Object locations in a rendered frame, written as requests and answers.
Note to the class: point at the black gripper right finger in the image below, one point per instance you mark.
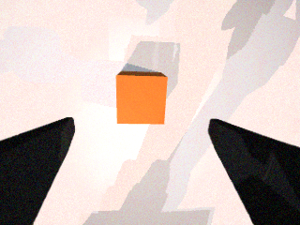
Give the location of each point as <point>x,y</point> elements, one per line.
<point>265,172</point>

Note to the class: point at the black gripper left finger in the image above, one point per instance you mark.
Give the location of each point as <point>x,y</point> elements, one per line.
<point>29,163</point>

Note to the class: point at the orange block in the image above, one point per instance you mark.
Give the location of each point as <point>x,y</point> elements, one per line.
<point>141,97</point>

